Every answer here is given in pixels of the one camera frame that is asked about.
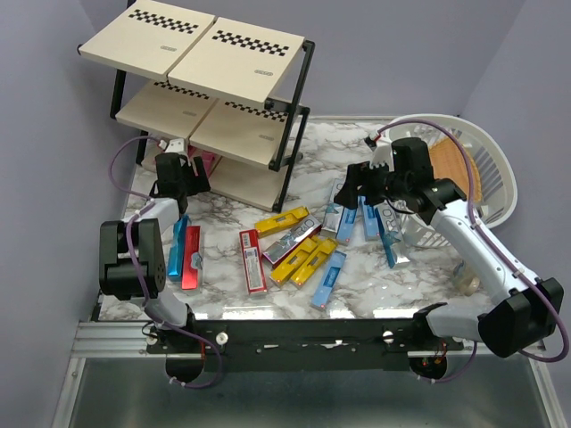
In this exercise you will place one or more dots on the red R&O toothpaste box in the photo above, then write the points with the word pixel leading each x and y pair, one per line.
pixel 192 267

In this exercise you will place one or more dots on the yellow toothpaste box lower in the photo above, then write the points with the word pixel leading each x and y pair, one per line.
pixel 324 249

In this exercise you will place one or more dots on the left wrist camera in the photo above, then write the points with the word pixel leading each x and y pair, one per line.
pixel 177 145

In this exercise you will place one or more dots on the silver blue R&O box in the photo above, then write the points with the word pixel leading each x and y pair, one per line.
pixel 391 236

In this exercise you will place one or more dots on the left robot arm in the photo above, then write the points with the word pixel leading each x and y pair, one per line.
pixel 132 264

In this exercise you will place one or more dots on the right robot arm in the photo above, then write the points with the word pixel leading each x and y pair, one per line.
pixel 525 308

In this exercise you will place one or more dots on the silver red R&O box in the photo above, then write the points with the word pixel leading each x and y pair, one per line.
pixel 281 248

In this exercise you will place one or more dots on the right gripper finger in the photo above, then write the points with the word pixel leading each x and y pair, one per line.
pixel 348 195
pixel 357 173

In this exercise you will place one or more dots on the yellow toothpaste box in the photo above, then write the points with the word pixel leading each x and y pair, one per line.
pixel 281 221
pixel 285 270
pixel 324 249

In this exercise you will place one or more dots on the pink toothpaste box back side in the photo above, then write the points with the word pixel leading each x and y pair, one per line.
pixel 210 161

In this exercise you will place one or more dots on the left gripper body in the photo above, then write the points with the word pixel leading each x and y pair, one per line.
pixel 187 183

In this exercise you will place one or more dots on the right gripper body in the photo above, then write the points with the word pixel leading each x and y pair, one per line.
pixel 380 186

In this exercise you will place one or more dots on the blue metallic toothpaste box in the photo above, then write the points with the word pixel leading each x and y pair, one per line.
pixel 176 254

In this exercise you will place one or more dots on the light blue toothpaste box right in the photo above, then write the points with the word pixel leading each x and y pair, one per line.
pixel 370 222

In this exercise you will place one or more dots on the silver R&O box upper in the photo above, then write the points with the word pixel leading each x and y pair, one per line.
pixel 333 212

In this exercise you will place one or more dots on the woven wicker fan tray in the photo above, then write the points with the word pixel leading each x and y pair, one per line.
pixel 448 162

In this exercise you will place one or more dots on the beige paper cup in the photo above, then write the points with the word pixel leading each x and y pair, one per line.
pixel 464 279

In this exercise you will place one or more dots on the white plastic dish basket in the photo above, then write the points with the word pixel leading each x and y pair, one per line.
pixel 495 186

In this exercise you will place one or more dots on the black mounting rail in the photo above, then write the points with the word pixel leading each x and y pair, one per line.
pixel 305 345

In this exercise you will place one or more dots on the red toothpaste box barcode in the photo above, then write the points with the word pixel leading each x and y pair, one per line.
pixel 253 268

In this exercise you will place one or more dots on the yellow toothpaste box upper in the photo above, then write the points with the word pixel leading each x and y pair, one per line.
pixel 281 221

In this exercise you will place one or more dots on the light blue toothpaste box lower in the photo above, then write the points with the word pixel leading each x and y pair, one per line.
pixel 328 280

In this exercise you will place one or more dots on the pink toothpaste box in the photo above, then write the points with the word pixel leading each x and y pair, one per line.
pixel 210 161
pixel 192 151

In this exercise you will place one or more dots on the yellow toothpaste box middle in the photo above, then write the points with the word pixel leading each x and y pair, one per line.
pixel 285 270

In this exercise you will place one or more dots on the light blue toothpaste box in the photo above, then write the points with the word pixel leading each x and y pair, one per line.
pixel 346 225
pixel 370 222
pixel 328 280

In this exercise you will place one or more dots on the light blue toothpaste box left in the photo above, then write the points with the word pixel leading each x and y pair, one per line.
pixel 346 225

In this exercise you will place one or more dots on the beige three-tier shelf rack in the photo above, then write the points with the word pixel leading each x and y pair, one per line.
pixel 225 87

